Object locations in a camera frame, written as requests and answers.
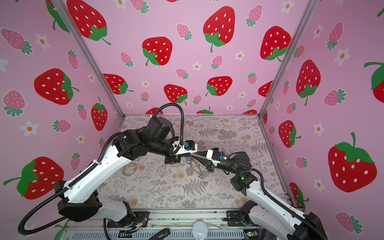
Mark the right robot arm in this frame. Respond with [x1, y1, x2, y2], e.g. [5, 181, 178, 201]
[191, 150, 327, 240]

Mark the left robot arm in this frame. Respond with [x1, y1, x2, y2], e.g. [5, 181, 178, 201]
[18, 103, 197, 235]

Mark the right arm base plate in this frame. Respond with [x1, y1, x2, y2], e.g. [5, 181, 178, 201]
[223, 210, 257, 227]

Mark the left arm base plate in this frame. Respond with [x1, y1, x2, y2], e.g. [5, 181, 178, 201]
[113, 212, 150, 228]

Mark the aluminium front rail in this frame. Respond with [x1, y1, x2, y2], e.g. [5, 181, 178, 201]
[64, 208, 310, 240]

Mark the black handle at front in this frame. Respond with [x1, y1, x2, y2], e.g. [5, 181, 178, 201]
[149, 228, 171, 240]

